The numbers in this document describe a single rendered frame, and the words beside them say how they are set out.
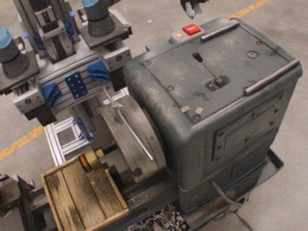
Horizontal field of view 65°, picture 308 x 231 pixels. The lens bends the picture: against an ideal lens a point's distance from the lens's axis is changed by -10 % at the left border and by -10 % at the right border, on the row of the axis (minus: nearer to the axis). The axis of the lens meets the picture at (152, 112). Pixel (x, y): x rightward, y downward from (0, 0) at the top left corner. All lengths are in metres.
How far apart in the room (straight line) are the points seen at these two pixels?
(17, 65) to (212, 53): 0.91
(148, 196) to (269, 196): 1.20
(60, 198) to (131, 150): 0.48
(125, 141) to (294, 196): 1.58
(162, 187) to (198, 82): 0.47
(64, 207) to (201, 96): 0.73
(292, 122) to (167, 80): 1.75
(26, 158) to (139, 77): 1.85
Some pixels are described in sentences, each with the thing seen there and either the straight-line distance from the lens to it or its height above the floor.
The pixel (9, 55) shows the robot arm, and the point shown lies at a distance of 1.37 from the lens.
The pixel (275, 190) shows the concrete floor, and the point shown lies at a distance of 2.16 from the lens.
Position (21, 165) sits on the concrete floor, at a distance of 2.64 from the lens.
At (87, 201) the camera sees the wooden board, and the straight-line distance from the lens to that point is 1.18.
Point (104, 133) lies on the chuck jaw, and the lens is 0.99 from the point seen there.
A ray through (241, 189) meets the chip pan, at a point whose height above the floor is 0.54.
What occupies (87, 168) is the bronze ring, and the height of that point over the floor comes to 1.09.
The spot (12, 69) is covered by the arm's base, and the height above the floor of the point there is 1.21.
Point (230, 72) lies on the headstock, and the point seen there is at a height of 1.26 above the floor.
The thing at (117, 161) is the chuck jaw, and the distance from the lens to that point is 0.95.
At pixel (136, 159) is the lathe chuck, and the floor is 1.16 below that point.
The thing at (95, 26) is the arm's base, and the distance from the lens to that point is 1.40.
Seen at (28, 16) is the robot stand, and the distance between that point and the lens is 1.49.
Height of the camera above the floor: 1.92
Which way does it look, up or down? 51 degrees down
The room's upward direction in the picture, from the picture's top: 12 degrees counter-clockwise
